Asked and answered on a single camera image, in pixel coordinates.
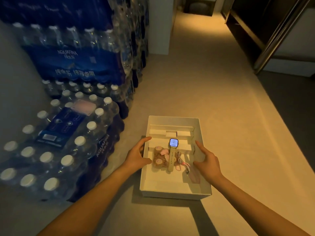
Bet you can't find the person's right hand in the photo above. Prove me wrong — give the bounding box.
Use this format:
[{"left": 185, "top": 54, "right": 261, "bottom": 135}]
[{"left": 193, "top": 140, "right": 226, "bottom": 186}]

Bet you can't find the person's left hand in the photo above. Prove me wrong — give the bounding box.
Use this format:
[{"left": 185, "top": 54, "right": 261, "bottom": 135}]
[{"left": 123, "top": 136, "right": 153, "bottom": 172}]

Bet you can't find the beige strap smartwatch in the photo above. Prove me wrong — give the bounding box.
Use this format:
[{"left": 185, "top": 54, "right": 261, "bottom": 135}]
[{"left": 168, "top": 138, "right": 179, "bottom": 173}]

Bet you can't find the white cardboard storage box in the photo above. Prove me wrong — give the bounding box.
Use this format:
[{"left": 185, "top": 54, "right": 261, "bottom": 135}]
[{"left": 139, "top": 115, "right": 213, "bottom": 201}]

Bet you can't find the person's right forearm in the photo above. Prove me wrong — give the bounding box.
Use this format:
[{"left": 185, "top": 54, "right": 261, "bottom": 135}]
[{"left": 212, "top": 176, "right": 312, "bottom": 236}]

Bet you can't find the person's left forearm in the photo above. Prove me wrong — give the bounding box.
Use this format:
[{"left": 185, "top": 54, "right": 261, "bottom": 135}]
[{"left": 37, "top": 164, "right": 135, "bottom": 236}]

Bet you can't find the stack of water bottle packs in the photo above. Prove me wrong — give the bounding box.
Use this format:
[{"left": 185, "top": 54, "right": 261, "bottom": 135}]
[{"left": 0, "top": 0, "right": 150, "bottom": 203}]

